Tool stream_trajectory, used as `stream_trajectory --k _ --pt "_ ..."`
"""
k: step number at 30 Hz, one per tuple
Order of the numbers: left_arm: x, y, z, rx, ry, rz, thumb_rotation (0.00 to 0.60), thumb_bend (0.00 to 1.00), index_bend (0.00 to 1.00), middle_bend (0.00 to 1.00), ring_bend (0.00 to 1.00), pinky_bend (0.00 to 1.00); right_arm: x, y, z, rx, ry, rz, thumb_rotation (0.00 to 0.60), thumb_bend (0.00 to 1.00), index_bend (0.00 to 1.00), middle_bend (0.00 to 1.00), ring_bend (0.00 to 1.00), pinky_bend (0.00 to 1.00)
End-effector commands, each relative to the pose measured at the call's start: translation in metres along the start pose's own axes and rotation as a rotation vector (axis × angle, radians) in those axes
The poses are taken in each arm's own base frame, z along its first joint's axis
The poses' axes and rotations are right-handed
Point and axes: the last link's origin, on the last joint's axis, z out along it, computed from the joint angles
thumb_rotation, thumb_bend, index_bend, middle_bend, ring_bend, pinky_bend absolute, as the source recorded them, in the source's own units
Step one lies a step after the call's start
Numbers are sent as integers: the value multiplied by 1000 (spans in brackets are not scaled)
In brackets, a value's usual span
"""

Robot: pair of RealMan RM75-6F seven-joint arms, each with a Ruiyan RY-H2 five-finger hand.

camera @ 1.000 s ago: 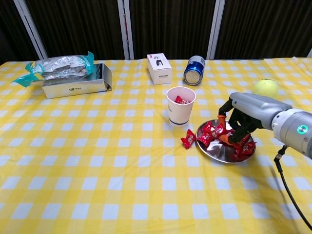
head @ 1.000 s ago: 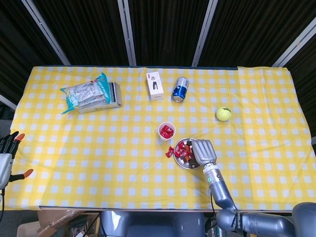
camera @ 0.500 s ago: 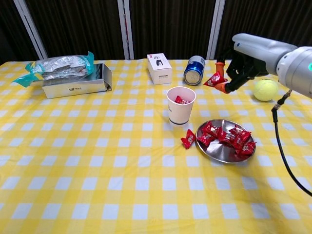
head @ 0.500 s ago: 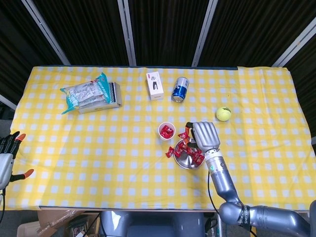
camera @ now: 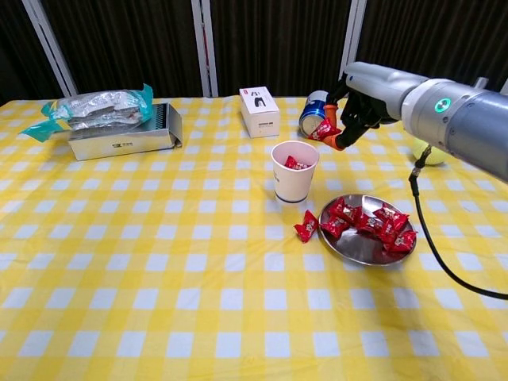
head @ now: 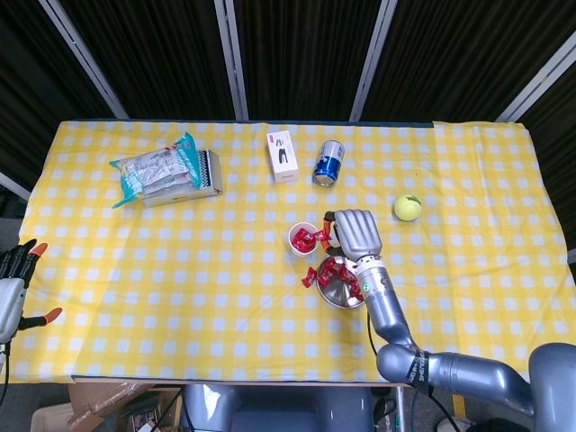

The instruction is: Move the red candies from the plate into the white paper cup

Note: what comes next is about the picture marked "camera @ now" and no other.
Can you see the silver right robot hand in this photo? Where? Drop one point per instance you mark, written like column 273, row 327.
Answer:
column 377, row 87

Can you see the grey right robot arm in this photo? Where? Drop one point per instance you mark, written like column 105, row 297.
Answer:
column 468, row 123

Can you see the white paper cup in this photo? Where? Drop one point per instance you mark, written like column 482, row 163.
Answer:
column 295, row 186

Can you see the blue drink can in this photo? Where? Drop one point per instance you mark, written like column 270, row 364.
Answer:
column 311, row 115

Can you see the yellow-green tennis ball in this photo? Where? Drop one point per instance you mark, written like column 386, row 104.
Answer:
column 436, row 158

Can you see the black curtain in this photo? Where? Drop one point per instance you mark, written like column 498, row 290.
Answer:
column 278, row 39

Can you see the small white product box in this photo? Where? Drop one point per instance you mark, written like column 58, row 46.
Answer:
column 262, row 115

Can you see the round steel plate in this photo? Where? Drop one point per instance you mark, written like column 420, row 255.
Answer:
column 357, row 250

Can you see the silver cardboard box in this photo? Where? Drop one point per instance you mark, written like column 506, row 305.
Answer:
column 119, row 145

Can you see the silver teal snack bag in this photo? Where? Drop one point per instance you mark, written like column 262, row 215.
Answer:
column 99, row 107

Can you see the yellow checked tablecloth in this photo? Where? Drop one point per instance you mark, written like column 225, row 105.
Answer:
column 158, row 278

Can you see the white metal frame post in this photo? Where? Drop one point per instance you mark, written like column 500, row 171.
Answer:
column 51, row 47
column 353, row 31
column 205, row 47

